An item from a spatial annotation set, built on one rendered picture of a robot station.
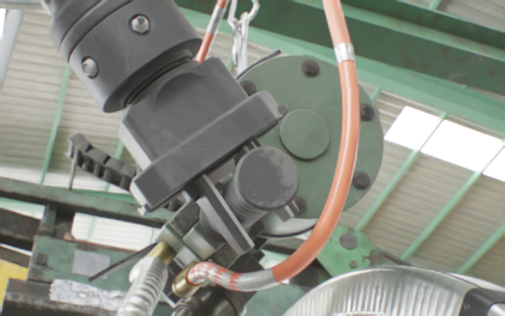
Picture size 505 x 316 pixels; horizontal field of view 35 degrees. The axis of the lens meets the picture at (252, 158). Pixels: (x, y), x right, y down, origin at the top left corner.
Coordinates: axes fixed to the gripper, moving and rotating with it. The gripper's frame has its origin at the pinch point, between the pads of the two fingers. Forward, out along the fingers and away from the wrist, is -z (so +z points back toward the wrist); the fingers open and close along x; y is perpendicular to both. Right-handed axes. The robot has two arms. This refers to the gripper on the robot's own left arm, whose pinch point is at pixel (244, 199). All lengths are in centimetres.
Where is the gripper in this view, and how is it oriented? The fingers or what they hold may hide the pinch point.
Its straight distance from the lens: 56.5
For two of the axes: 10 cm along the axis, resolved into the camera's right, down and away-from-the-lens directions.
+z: -5.9, -8.0, 0.7
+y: -2.3, 2.6, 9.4
